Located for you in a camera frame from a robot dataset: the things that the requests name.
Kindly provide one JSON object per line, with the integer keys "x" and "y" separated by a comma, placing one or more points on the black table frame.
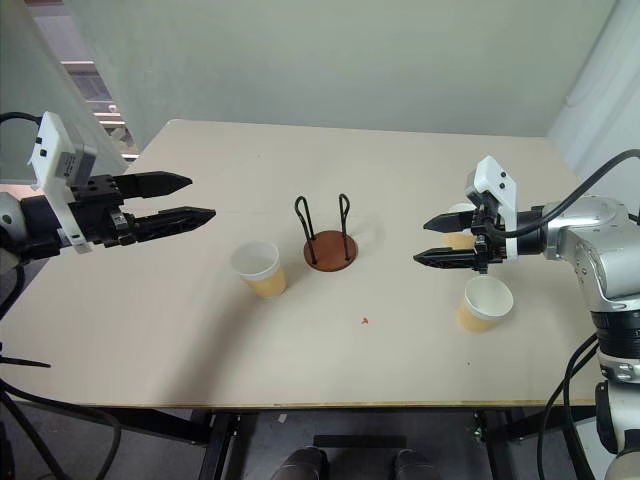
{"x": 220, "y": 435}

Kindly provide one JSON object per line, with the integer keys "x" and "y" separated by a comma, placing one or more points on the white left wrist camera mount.
{"x": 50, "y": 145}

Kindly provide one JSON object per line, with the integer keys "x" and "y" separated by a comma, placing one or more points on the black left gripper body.
{"x": 97, "y": 210}

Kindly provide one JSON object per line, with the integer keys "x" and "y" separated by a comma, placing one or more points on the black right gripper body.
{"x": 492, "y": 235}

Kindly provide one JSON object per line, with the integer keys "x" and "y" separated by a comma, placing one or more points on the tan paper cup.
{"x": 482, "y": 310}
{"x": 457, "y": 240}
{"x": 265, "y": 280}

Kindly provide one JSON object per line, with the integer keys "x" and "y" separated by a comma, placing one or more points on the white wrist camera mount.
{"x": 50, "y": 145}
{"x": 495, "y": 180}

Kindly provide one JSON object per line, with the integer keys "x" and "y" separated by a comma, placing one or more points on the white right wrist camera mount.
{"x": 495, "y": 180}

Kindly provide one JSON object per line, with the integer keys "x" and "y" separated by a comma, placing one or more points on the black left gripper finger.
{"x": 155, "y": 184}
{"x": 175, "y": 221}

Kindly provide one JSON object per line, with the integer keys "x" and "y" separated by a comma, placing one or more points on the dark rounded shape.
{"x": 411, "y": 466}
{"x": 300, "y": 465}

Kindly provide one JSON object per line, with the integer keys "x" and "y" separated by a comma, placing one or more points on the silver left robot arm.
{"x": 10, "y": 216}

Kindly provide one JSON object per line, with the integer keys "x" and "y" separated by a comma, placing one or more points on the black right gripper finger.
{"x": 450, "y": 223}
{"x": 445, "y": 259}

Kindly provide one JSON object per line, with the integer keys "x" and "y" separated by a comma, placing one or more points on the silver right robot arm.
{"x": 595, "y": 235}

